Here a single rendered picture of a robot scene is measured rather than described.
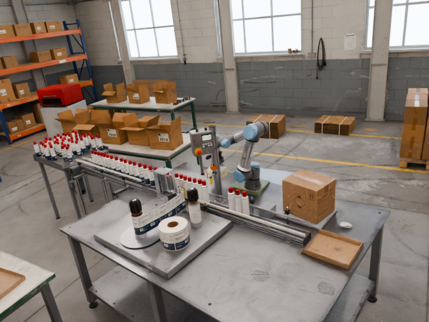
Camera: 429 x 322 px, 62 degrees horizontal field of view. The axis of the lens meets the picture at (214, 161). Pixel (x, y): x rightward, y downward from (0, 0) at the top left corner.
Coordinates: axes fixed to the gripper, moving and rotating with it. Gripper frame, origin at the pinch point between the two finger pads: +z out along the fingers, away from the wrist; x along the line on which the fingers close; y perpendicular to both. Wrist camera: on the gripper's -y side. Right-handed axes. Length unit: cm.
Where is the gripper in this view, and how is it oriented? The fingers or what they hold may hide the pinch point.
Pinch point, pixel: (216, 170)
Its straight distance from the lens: 326.7
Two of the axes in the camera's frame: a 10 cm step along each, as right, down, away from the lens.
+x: 5.0, -3.8, 7.8
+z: 0.9, 9.2, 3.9
